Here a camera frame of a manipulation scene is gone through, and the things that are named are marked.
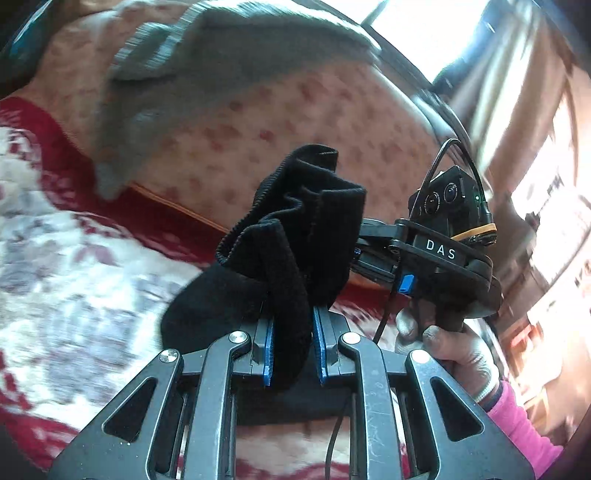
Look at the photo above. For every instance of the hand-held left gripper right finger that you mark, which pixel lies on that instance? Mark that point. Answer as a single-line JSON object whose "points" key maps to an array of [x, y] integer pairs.
{"points": [[321, 353]]}

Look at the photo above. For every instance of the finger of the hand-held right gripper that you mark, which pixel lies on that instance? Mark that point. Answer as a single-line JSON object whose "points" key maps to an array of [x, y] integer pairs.
{"points": [[376, 233], [374, 267]]}

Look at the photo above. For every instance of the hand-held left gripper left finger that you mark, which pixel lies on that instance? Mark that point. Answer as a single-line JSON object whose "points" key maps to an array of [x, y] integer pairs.
{"points": [[268, 353]]}

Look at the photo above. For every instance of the black sock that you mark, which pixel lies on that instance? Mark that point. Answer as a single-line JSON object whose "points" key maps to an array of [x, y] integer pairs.
{"points": [[281, 277]]}

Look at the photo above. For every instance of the person's right forearm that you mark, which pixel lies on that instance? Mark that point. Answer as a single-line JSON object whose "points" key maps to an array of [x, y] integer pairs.
{"points": [[521, 429]]}

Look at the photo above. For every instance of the person's right hand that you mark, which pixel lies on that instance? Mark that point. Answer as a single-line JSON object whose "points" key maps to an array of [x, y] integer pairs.
{"points": [[457, 355]]}

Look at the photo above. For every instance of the beige dotted pillow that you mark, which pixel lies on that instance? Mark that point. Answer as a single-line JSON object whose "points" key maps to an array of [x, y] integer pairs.
{"points": [[286, 115]]}

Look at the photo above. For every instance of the beige curtain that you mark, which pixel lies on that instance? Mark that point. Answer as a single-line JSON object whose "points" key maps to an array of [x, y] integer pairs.
{"points": [[517, 92]]}

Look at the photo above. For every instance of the red and white blanket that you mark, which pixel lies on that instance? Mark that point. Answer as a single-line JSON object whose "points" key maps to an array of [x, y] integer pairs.
{"points": [[69, 277]]}

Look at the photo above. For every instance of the grey knit cloth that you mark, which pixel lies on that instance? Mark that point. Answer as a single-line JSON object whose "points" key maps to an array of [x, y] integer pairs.
{"points": [[207, 69]]}

